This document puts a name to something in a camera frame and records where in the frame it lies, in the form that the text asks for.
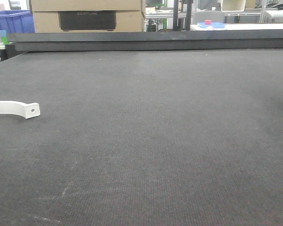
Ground white curved pipe clamp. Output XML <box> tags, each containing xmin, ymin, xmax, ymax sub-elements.
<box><xmin>0</xmin><ymin>101</ymin><xmax>41</xmax><ymax>119</ymax></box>

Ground flat blue tray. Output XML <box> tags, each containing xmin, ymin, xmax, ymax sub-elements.
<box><xmin>197</xmin><ymin>22</ymin><xmax>226</xmax><ymax>29</ymax></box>

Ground small red cube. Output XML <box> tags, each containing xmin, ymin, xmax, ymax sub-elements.
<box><xmin>205</xmin><ymin>20</ymin><xmax>212</xmax><ymax>25</ymax></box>

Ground black vertical posts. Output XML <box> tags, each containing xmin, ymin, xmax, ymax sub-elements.
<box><xmin>173</xmin><ymin>0</ymin><xmax>194</xmax><ymax>32</ymax></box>

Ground large cardboard box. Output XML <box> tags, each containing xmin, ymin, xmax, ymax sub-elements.
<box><xmin>30</xmin><ymin>0</ymin><xmax>146</xmax><ymax>33</ymax></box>

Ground dark blue plastic crate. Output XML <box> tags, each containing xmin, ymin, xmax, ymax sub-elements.
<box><xmin>0</xmin><ymin>10</ymin><xmax>35</xmax><ymax>33</ymax></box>

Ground blue and green blocks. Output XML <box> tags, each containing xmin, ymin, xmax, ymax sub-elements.
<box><xmin>0</xmin><ymin>30</ymin><xmax>8</xmax><ymax>45</ymax></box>

